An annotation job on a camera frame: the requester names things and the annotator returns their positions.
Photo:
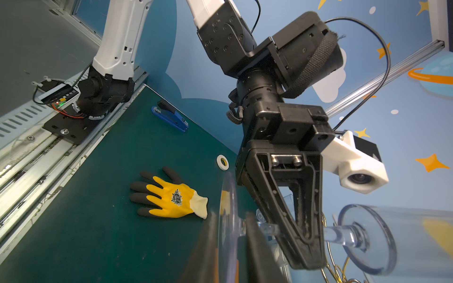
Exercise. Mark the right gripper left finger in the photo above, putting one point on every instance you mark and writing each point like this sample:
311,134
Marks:
202,262

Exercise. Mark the gold wire glass rack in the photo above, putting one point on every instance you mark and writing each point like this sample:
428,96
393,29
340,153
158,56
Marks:
337,272

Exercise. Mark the white tape roll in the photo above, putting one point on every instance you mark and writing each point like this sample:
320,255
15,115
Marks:
222,162

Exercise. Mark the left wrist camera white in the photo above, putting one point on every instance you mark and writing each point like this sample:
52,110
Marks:
357,162

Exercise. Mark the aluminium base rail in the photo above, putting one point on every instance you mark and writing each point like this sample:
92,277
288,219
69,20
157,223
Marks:
35,167

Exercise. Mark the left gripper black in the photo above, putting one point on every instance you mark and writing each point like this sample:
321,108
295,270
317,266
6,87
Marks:
280,164

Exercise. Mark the left aluminium frame post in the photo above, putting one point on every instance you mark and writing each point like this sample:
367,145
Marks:
400,68

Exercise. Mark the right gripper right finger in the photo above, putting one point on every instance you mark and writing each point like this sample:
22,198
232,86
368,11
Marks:
261,266

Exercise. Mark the blue stapler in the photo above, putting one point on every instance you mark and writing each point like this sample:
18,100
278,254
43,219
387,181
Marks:
169,114

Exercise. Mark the left controller board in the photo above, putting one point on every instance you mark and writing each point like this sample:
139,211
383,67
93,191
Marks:
50,91

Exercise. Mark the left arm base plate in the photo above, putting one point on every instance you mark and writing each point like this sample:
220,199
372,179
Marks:
71,127

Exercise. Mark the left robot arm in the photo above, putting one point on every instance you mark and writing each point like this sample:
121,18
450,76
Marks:
300,54

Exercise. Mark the yellow black work glove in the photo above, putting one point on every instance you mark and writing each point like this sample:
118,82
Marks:
162,199

